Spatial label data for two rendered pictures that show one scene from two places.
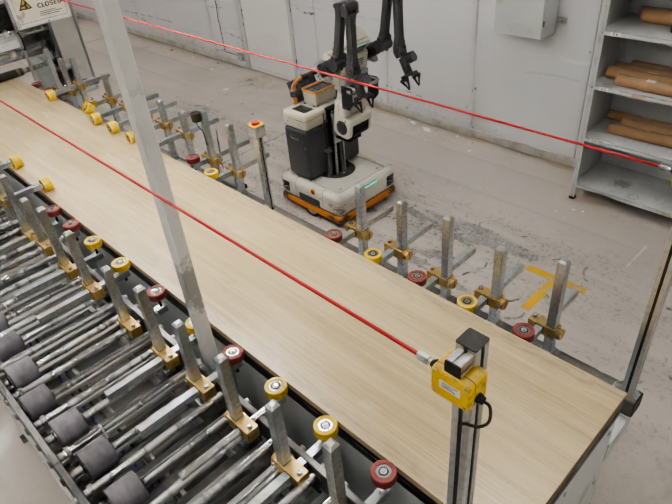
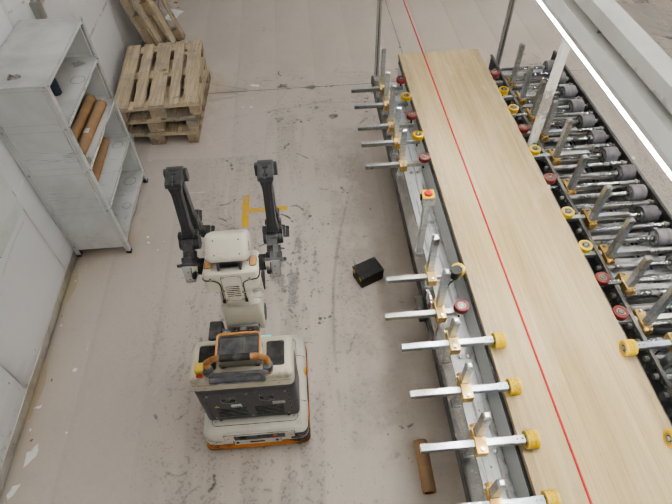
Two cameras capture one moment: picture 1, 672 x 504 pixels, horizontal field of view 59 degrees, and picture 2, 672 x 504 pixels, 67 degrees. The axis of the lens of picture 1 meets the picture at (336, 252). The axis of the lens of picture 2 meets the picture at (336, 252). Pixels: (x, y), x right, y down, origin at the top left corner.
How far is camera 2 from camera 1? 5.08 m
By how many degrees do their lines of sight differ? 87
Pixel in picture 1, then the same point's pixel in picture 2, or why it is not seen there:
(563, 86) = (23, 239)
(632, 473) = (350, 138)
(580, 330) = (282, 182)
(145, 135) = not seen: hidden behind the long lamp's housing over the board
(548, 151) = (58, 293)
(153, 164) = not seen: hidden behind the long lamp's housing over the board
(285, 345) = (498, 118)
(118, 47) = not seen: outside the picture
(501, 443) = (452, 62)
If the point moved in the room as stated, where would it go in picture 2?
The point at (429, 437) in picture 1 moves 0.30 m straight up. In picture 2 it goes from (472, 72) to (479, 37)
